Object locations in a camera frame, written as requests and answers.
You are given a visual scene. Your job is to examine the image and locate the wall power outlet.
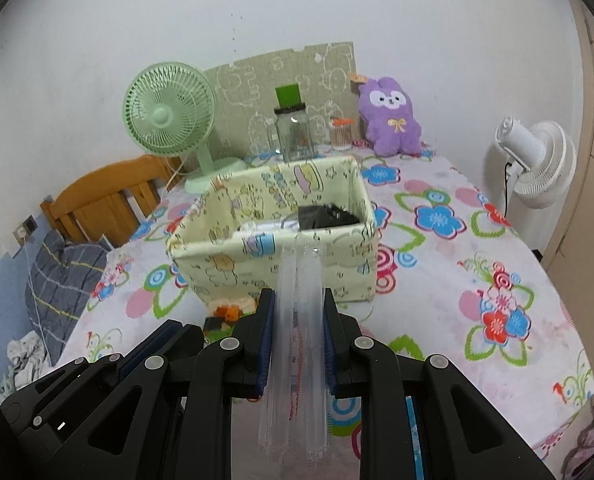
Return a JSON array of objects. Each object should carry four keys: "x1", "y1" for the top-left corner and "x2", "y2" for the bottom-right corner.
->
[{"x1": 14, "y1": 216, "x2": 38, "y2": 246}]

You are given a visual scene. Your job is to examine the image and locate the green desk fan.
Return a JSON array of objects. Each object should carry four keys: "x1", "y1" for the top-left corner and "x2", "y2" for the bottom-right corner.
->
[{"x1": 122, "y1": 62, "x2": 246, "y2": 194}]

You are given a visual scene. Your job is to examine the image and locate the crumpled white clothes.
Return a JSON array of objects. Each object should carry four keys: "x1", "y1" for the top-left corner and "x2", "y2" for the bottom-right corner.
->
[{"x1": 0, "y1": 330, "x2": 50, "y2": 405}]

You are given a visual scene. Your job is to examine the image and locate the yellow cartoon fabric storage box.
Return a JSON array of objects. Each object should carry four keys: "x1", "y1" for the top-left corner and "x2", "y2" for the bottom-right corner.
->
[{"x1": 167, "y1": 156, "x2": 377, "y2": 304}]

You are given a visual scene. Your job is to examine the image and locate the green plastic cup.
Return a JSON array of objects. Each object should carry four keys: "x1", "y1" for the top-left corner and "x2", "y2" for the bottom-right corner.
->
[{"x1": 275, "y1": 84, "x2": 303, "y2": 108}]

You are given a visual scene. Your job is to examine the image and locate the colourful snack packet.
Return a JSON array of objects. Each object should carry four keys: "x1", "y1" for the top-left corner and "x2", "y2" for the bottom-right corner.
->
[{"x1": 203, "y1": 296, "x2": 257, "y2": 344}]

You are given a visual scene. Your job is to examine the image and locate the purple plush bunny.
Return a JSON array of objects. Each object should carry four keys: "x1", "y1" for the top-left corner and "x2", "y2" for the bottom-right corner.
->
[{"x1": 359, "y1": 77, "x2": 422, "y2": 157}]

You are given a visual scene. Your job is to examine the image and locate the clear plastic bag roll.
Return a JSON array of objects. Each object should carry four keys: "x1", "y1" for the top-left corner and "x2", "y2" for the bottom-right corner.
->
[{"x1": 258, "y1": 234, "x2": 327, "y2": 463}]

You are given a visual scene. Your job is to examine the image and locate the cotton swab container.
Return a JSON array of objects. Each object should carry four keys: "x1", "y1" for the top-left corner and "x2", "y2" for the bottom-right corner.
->
[{"x1": 329, "y1": 118, "x2": 355, "y2": 151}]

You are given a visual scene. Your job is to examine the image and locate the grey black soft item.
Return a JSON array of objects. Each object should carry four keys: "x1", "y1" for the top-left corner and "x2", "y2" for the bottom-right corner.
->
[{"x1": 297, "y1": 204, "x2": 360, "y2": 231}]

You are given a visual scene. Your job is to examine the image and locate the white standing fan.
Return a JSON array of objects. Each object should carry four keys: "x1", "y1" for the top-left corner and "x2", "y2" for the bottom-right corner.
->
[{"x1": 495, "y1": 117, "x2": 577, "y2": 214}]

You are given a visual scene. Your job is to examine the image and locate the floral tablecloth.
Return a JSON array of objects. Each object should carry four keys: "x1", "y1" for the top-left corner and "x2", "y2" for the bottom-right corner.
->
[{"x1": 60, "y1": 148, "x2": 594, "y2": 458}]

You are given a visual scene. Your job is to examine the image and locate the glass mason jar mug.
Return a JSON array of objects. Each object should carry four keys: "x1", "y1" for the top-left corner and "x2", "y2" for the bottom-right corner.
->
[{"x1": 269, "y1": 103, "x2": 315, "y2": 162}]

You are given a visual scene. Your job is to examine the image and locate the grey plaid pillow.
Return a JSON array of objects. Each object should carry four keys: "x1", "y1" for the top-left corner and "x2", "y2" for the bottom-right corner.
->
[{"x1": 24, "y1": 230, "x2": 108, "y2": 365}]

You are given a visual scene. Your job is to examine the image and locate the wooden chair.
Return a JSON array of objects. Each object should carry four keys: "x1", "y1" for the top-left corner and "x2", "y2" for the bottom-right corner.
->
[{"x1": 41, "y1": 155, "x2": 182, "y2": 246}]

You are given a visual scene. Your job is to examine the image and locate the cartoon printed cardboard panel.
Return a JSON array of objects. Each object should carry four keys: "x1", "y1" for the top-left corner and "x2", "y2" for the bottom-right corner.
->
[{"x1": 205, "y1": 41, "x2": 359, "y2": 158}]

